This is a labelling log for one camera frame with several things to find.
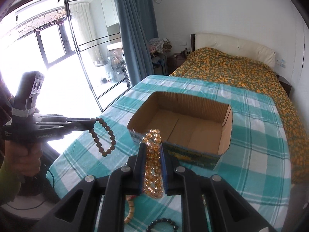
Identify orange floral quilt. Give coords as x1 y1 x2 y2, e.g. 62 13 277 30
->
172 47 308 184

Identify teal plaid bed sheet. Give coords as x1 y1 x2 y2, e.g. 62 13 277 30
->
46 75 291 230

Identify dark brown bead bracelet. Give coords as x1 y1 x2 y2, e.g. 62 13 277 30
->
88 117 117 157

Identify amber bead bracelet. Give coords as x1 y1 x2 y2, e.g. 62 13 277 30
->
141 128 164 198

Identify pile of clothes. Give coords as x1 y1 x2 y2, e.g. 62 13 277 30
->
148 38 172 55

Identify open cardboard box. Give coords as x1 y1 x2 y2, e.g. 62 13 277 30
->
127 91 233 170

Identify black cable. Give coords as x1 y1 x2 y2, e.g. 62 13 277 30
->
4 164 59 211

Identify green sleeve forearm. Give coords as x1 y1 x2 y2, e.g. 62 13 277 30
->
0 161 21 205

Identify tan wooden bead bracelet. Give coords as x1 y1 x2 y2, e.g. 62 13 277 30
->
124 195 136 224

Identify cream bed headboard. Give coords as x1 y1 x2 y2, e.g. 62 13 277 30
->
190 33 276 70

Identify blue curtain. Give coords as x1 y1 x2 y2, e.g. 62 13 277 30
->
115 0 158 86

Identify dark wooden nightstand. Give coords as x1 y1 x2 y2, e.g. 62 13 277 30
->
167 53 186 75

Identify black bead bracelet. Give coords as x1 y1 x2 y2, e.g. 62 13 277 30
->
147 218 179 232

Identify person's left hand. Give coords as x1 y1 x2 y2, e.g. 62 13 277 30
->
4 141 43 177

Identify wall socket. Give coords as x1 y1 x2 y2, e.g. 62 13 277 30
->
277 59 286 68

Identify glass sliding door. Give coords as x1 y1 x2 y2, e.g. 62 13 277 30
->
1 0 129 116

